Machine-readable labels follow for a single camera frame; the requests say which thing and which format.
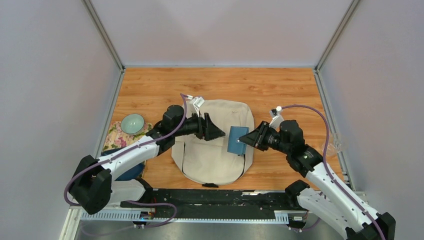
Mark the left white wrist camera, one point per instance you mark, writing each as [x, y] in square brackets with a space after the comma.
[195, 103]

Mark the aluminium frame rail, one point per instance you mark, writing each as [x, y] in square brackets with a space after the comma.
[143, 212]

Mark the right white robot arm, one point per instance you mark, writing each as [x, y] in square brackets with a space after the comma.
[324, 179]

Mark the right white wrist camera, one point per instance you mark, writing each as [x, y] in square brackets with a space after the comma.
[277, 118]

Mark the beige canvas backpack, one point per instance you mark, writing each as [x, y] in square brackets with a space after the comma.
[209, 162]

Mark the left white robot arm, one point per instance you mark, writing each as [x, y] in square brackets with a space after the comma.
[94, 184]

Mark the floral rectangular tray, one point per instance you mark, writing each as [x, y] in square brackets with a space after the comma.
[117, 138]

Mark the blue leather wallet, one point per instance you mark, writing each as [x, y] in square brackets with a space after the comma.
[234, 145]

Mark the dark blue leaf plate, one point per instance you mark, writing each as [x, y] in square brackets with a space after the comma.
[130, 174]

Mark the clear plastic cup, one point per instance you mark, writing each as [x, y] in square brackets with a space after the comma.
[336, 144]

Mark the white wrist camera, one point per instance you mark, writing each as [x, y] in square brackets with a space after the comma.
[277, 118]
[195, 103]

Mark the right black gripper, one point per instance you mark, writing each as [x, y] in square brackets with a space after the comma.
[255, 138]

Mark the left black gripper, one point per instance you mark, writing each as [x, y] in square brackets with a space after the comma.
[206, 129]

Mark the light green ceramic bowl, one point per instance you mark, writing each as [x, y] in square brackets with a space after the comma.
[132, 124]

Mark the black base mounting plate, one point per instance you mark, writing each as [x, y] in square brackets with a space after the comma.
[222, 204]

